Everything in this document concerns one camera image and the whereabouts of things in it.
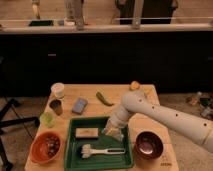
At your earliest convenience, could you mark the orange fruit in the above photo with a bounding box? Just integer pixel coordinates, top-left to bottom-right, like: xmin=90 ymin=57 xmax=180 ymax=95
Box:
xmin=129 ymin=81 xmax=140 ymax=91

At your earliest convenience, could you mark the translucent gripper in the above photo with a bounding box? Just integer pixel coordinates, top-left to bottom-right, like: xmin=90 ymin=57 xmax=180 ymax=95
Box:
xmin=105 ymin=120 xmax=124 ymax=141

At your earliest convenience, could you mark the blue sponge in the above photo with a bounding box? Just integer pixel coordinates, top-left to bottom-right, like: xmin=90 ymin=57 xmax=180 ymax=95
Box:
xmin=71 ymin=98 xmax=88 ymax=114

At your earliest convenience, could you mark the white dish brush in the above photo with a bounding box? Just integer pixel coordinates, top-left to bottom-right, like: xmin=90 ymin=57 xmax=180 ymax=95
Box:
xmin=80 ymin=144 xmax=126 ymax=159

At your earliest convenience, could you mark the green bin on counter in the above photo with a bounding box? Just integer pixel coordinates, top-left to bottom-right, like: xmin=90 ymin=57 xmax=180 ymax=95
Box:
xmin=28 ymin=20 xmax=54 ymax=27

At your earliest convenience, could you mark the dark brown cup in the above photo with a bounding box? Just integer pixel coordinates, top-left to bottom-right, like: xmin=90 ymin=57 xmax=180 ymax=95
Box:
xmin=49 ymin=99 xmax=63 ymax=115

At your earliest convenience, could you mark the dark maroon bowl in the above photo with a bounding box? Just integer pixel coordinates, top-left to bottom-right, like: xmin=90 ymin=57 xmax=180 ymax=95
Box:
xmin=134 ymin=131 xmax=164 ymax=160

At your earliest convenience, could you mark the yellow banana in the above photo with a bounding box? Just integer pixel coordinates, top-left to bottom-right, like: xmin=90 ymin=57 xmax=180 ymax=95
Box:
xmin=144 ymin=88 xmax=152 ymax=97

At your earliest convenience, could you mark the light green cup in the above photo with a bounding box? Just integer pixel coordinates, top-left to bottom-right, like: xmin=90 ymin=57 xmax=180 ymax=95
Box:
xmin=39 ymin=112 xmax=54 ymax=128

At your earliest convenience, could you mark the black office chair base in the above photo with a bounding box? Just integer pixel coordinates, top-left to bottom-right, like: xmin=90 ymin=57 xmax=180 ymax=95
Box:
xmin=1 ymin=98 xmax=43 ymax=171

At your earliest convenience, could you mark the white cup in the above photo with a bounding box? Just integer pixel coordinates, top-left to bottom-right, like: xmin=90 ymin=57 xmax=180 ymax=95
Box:
xmin=51 ymin=83 xmax=65 ymax=98

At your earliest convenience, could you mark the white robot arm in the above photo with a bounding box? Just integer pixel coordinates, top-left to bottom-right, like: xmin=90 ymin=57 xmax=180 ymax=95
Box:
xmin=104 ymin=90 xmax=213 ymax=153

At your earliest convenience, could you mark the green plastic tray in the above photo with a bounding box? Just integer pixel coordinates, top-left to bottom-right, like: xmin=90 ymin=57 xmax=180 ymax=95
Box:
xmin=64 ymin=117 xmax=134 ymax=171

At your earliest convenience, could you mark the orange bowl with food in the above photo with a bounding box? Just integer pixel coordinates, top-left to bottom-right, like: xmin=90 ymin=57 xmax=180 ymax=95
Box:
xmin=29 ymin=131 xmax=63 ymax=164

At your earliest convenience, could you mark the grey-blue towel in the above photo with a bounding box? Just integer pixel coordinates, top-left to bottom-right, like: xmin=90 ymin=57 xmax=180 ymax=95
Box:
xmin=102 ymin=127 xmax=115 ymax=136

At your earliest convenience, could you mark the tan rectangular sponge block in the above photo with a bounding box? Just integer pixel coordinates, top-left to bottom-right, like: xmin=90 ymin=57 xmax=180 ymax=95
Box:
xmin=75 ymin=128 xmax=98 ymax=138

